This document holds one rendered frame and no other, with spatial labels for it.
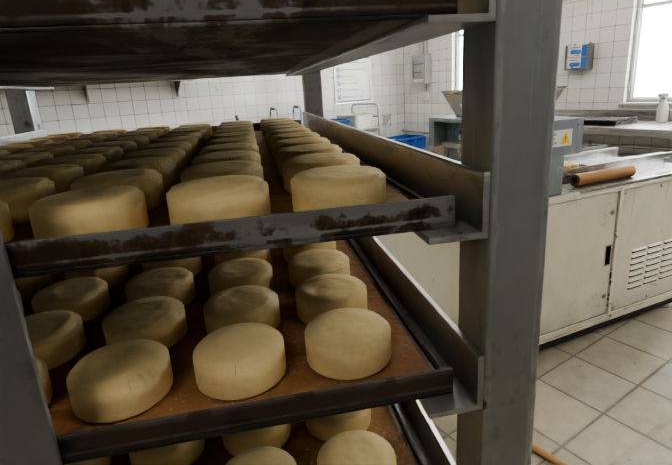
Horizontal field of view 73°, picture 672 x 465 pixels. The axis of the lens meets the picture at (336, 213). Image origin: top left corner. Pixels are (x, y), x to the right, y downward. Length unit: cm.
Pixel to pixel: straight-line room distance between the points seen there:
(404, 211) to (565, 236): 224
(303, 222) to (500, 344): 11
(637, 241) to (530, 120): 269
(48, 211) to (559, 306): 246
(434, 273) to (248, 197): 200
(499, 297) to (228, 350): 14
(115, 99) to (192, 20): 555
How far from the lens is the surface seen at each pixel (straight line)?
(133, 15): 19
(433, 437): 34
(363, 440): 33
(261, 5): 19
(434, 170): 25
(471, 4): 22
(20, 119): 86
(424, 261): 214
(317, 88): 80
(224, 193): 22
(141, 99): 578
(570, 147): 231
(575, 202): 243
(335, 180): 22
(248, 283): 35
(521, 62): 21
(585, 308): 273
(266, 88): 627
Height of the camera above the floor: 138
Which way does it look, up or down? 15 degrees down
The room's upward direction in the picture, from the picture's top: 3 degrees counter-clockwise
